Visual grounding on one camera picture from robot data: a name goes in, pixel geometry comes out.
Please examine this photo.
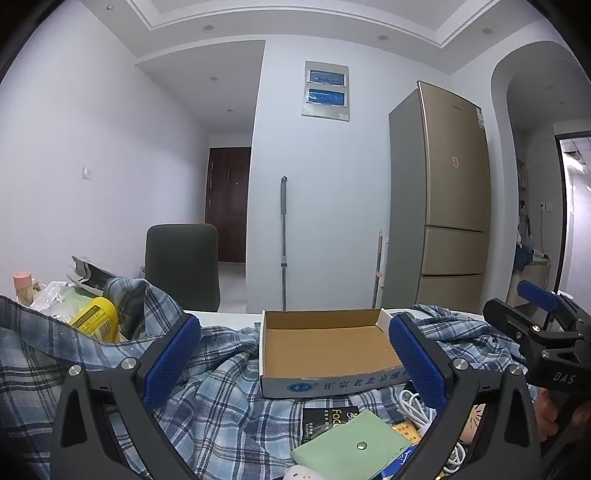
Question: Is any green snap pouch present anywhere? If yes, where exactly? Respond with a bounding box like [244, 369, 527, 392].
[290, 410, 411, 478]

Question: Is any clear plastic bag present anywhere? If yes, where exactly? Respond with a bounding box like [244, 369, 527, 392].
[30, 281, 88, 319]

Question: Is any grey and white bag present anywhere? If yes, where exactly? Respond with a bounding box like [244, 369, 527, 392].
[67, 255, 122, 291]

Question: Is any blue cloth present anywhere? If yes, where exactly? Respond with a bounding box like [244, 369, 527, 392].
[516, 240, 534, 273]

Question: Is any blue and gold packet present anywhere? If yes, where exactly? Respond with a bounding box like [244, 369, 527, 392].
[381, 421, 423, 478]

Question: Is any pink capped bottle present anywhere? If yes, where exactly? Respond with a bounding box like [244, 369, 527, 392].
[13, 272, 34, 303]

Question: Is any gold refrigerator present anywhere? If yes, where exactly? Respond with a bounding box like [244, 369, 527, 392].
[382, 80, 491, 315]

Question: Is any peach box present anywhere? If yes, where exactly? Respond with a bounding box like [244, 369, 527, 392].
[464, 404, 486, 446]

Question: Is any blue plaid shirt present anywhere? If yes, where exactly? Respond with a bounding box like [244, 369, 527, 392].
[0, 276, 539, 480]

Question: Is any wall electrical panel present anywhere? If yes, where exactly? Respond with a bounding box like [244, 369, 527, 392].
[300, 60, 351, 121]

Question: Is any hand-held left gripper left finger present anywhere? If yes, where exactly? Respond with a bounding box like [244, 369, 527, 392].
[48, 313, 202, 480]

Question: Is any dark wooden door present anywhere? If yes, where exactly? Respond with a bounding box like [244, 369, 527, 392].
[205, 147, 252, 264]

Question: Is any person's right hand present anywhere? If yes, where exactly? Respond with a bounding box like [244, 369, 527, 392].
[536, 390, 561, 444]

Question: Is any white cable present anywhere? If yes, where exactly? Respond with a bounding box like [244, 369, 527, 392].
[398, 390, 467, 474]

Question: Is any black tissue pack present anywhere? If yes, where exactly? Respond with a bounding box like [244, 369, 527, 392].
[302, 406, 361, 446]

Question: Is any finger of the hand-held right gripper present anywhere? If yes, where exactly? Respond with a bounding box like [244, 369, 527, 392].
[483, 298, 578, 365]
[517, 280, 591, 333]

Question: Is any cardboard box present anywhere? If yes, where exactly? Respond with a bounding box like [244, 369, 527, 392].
[259, 308, 409, 398]

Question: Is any grey mop handle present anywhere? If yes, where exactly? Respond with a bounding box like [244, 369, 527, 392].
[278, 176, 290, 311]

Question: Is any dark grey chair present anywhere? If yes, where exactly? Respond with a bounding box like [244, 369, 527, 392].
[144, 224, 221, 312]

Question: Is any pink handled broom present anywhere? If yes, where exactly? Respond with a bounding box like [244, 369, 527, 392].
[373, 231, 385, 309]

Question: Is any yellow bottle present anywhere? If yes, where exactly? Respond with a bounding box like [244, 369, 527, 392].
[69, 296, 122, 343]

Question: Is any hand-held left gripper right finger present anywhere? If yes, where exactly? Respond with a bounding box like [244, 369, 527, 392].
[388, 313, 543, 480]

